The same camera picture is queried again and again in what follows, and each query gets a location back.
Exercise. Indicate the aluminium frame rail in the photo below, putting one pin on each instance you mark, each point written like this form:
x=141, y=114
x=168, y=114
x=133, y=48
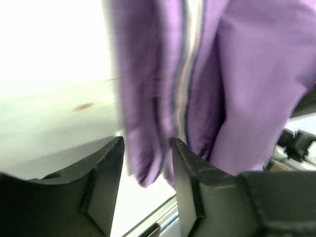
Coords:
x=159, y=219

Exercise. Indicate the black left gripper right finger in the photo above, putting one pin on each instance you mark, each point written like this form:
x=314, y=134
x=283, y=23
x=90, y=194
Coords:
x=212, y=203

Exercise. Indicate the purple trousers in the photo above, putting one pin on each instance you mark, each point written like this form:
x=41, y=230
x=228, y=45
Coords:
x=222, y=75

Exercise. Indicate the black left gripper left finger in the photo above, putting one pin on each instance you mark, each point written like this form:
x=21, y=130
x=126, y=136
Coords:
x=77, y=201

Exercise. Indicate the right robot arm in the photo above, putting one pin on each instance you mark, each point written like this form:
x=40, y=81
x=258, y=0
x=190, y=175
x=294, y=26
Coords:
x=292, y=152

